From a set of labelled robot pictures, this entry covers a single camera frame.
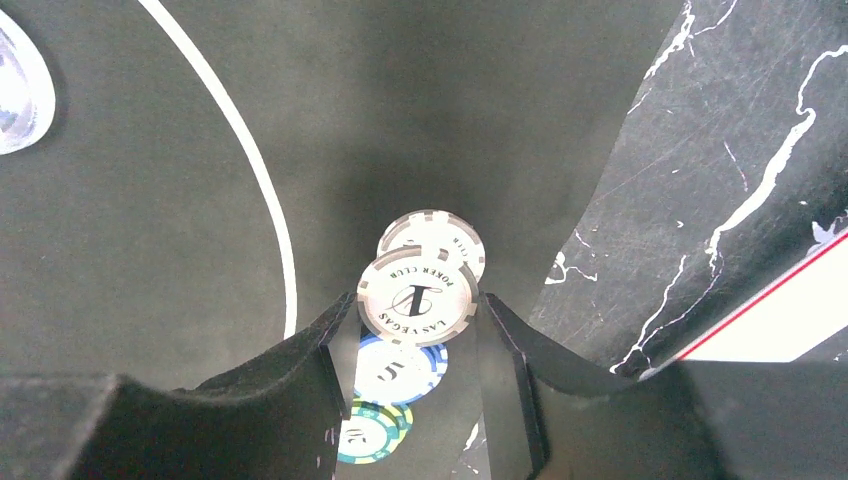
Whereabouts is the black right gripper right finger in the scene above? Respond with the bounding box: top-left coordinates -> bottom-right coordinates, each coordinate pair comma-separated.
476,293 -> 847,479

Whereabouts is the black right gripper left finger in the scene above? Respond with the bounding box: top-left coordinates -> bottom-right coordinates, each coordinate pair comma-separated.
1,294 -> 358,479

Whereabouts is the green poker chip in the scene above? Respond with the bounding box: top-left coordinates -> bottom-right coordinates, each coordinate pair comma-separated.
337,398 -> 414,465

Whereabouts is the white blue poker chip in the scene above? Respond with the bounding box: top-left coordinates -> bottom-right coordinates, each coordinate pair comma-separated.
354,335 -> 449,405

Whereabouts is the white grey poker chip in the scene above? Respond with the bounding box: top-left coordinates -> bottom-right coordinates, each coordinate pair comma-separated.
376,209 -> 486,282
356,245 -> 479,347

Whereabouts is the clear dealer button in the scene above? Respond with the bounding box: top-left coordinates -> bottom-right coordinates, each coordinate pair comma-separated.
1,12 -> 57,155

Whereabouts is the red playing card box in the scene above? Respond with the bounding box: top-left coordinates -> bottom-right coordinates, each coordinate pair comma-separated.
676,232 -> 847,363

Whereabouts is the black poker table mat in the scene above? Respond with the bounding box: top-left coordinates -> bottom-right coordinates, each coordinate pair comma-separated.
1,1 -> 681,479

